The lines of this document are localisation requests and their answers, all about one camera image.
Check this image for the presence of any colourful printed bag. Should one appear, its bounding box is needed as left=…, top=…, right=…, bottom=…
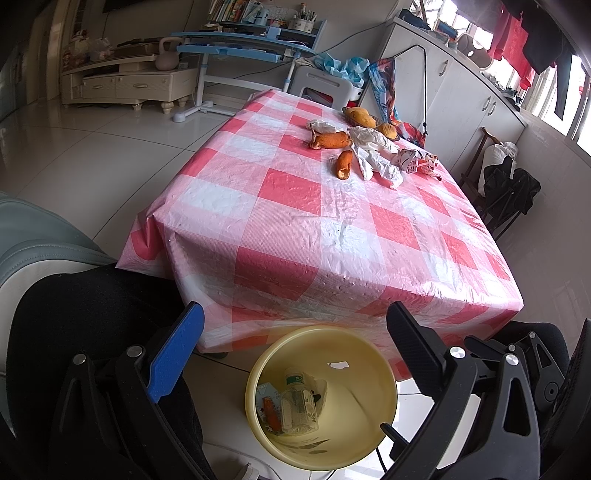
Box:
left=367, top=58, right=428, bottom=148

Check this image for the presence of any black hanging garment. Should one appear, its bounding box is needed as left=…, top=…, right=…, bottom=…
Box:
left=503, top=0, right=575, bottom=121

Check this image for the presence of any red white snack wrapper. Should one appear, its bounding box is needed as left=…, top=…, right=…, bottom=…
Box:
left=398, top=148, right=441, bottom=176

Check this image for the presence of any white cabinet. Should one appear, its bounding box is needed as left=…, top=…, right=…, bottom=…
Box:
left=365, top=18, right=529, bottom=181

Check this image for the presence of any cream television cabinet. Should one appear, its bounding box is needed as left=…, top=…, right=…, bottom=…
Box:
left=60, top=51, right=199, bottom=114

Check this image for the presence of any blue plastic bag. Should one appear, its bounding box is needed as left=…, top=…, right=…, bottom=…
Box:
left=311, top=52, right=370, bottom=88

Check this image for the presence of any dark fruit plate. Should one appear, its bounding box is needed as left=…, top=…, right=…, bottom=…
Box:
left=342, top=108, right=402, bottom=140

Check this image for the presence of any large white tissue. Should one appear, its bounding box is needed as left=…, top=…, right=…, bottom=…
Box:
left=348, top=126, right=404, bottom=190

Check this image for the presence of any white plastic stool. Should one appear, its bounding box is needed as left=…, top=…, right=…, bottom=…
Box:
left=293, top=65, right=365, bottom=104

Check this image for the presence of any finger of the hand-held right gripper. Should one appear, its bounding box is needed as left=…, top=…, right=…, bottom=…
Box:
left=464, top=332, right=571, bottom=404

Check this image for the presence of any black television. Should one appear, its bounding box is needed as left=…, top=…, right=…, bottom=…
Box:
left=102, top=0, right=153, bottom=14

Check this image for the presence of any large orange peel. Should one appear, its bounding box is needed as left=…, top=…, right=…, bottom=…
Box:
left=308, top=130, right=352, bottom=150

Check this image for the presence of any white sack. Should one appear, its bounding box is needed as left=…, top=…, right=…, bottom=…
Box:
left=482, top=141, right=520, bottom=169

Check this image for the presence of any blue study desk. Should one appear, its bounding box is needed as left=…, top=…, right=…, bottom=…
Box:
left=170, top=18, right=328, bottom=123

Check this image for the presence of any grey round appliance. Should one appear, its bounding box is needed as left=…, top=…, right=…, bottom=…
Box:
left=457, top=32, right=490, bottom=65

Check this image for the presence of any white plastic bag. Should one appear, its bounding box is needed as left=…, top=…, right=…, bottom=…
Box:
left=65, top=30, right=114, bottom=70

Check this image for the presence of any black cord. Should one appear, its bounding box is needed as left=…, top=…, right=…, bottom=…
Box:
left=392, top=44, right=430, bottom=139

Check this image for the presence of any red hanging garment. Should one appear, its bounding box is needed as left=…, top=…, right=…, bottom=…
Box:
left=487, top=2, right=536, bottom=90

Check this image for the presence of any white pen holder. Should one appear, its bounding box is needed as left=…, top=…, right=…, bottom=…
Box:
left=288, top=4, right=319, bottom=33

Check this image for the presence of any red checked tablecloth table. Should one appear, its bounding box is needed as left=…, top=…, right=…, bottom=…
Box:
left=115, top=89, right=525, bottom=358

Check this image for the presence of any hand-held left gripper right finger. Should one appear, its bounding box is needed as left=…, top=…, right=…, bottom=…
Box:
left=383, top=301, right=542, bottom=480

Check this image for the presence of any curled orange peel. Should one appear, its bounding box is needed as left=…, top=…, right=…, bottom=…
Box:
left=335, top=150, right=354, bottom=181

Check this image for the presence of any person's right leg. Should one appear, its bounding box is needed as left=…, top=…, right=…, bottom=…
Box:
left=503, top=318, right=571, bottom=365

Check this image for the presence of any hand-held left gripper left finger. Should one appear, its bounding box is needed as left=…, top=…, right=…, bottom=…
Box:
left=46, top=301, right=208, bottom=480

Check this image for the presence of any yellow plastic basin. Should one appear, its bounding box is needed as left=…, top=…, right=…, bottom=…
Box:
left=245, top=325, right=399, bottom=472

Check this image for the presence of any clear plastic bottle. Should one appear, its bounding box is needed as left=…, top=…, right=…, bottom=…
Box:
left=279, top=366, right=319, bottom=435

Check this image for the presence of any black jacket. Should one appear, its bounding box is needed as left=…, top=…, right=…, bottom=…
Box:
left=482, top=157, right=542, bottom=227

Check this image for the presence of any long yellow mango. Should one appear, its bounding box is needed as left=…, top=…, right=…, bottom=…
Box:
left=342, top=107, right=377, bottom=128

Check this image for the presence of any wooden chair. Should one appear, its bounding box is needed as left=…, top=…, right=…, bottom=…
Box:
left=459, top=127, right=513, bottom=236

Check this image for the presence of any row of books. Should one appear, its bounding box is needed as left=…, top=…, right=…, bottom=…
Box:
left=208, top=0, right=252, bottom=23

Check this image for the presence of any pink kettlebell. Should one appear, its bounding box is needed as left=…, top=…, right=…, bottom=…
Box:
left=154, top=38, right=183, bottom=71

